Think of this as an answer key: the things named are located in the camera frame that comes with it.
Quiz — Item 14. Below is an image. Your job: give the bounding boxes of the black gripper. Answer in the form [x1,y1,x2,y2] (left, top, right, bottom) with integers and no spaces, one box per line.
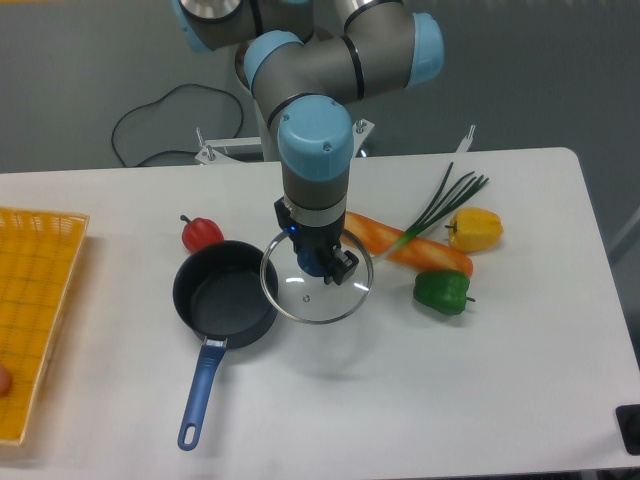
[274,197,360,286]

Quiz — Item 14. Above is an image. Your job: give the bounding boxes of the glass lid blue knob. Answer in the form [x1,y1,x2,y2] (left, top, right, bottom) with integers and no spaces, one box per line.
[259,230,374,325]

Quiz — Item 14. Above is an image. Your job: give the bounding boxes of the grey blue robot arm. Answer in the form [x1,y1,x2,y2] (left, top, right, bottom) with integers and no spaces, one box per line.
[173,1,444,284]

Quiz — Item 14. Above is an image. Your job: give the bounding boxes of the orange baguette bread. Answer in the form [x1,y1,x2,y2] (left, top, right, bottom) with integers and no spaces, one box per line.
[344,212,474,277]

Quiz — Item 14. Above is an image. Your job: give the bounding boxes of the green bell pepper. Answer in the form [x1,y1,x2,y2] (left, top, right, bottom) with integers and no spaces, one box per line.
[413,270,474,316]

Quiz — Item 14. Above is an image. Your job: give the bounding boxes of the green onion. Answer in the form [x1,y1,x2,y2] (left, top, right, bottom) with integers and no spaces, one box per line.
[374,161,489,262]

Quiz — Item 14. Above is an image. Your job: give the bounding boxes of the yellow bell pepper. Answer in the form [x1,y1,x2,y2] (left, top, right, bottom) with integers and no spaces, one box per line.
[446,207,504,253]

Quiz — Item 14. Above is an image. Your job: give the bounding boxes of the red bell pepper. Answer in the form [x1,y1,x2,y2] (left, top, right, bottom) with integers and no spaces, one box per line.
[180,215,224,253]

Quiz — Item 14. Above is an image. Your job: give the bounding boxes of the yellow woven basket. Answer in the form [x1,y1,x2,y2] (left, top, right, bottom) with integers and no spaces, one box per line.
[1,207,90,446]

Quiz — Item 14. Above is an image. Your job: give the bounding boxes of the black object table corner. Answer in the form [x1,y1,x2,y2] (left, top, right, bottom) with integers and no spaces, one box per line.
[615,404,640,456]

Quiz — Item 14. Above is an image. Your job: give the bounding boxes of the dark pot blue handle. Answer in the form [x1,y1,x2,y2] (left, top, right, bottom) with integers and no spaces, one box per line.
[173,240,278,451]

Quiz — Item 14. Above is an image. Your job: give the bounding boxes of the black cable on floor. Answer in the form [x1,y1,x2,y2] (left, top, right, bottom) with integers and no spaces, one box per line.
[110,83,246,168]

